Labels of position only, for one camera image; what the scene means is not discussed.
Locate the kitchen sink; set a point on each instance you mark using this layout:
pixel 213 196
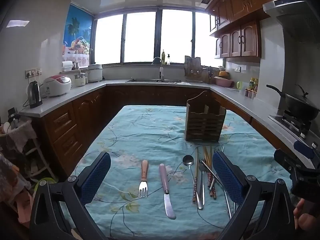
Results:
pixel 145 80

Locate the teal floral tablecloth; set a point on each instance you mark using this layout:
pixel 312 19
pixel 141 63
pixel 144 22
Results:
pixel 140 135

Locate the range hood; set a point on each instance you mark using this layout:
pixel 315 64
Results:
pixel 292 12

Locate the spice jar set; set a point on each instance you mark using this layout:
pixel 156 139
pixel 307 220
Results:
pixel 250 93

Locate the wooden utensil holder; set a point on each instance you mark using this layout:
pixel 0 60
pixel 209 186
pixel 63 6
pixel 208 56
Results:
pixel 205 127

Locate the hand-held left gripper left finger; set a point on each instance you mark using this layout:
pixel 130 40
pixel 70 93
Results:
pixel 96 177

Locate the white dispenser bottle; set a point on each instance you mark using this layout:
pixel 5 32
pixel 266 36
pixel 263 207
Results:
pixel 168 60

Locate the large white cooker pot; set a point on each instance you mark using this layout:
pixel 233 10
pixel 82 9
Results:
pixel 95 73

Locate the small white kitchen appliance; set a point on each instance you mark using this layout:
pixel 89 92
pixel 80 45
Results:
pixel 81 81

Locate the metal spoon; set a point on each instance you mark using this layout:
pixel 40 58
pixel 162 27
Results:
pixel 188 160

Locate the pink bowl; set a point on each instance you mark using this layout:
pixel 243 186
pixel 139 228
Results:
pixel 223 82

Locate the wooden cutting board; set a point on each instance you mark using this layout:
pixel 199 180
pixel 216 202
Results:
pixel 193 67

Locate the yellow bowl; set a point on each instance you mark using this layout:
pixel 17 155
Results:
pixel 223 73

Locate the black wok with lid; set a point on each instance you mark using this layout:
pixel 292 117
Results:
pixel 300 107

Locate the person's right hand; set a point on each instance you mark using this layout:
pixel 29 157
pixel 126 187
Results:
pixel 306 221

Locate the tropical print window blind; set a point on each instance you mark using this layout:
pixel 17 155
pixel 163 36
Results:
pixel 77 30

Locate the white storage rack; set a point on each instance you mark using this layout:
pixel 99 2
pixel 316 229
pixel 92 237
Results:
pixel 32 150

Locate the yellow condiment bottles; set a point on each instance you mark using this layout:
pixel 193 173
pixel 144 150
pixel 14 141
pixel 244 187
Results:
pixel 253 83

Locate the black electric kettle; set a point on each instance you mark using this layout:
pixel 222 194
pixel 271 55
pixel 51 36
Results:
pixel 34 95

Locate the small wall outlet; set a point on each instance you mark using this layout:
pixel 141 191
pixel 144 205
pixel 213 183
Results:
pixel 237 69

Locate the green cup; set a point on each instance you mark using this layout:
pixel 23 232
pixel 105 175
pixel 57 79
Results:
pixel 239 85

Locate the gas stove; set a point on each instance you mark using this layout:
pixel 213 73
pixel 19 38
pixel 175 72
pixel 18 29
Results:
pixel 290 125

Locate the green plastic basin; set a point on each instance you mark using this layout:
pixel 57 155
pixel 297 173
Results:
pixel 46 181

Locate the kitchen window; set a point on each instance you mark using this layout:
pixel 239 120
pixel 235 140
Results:
pixel 140 37

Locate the white and red rice cooker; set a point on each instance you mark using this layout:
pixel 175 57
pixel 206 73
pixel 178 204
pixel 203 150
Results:
pixel 57 85

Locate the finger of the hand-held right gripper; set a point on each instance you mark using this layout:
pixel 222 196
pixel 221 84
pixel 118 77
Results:
pixel 283 158
pixel 303 150

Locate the wall power outlet strip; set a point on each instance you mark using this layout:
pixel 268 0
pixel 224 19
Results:
pixel 33 72

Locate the dark glass bottle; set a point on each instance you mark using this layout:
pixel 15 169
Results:
pixel 163 57

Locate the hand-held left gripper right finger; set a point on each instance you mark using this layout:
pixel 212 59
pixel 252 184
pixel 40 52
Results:
pixel 227 177

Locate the wooden wall cabinets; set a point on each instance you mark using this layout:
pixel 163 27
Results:
pixel 240 5

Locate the chrome kitchen faucet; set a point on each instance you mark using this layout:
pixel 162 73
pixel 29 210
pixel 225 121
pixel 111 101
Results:
pixel 161 72

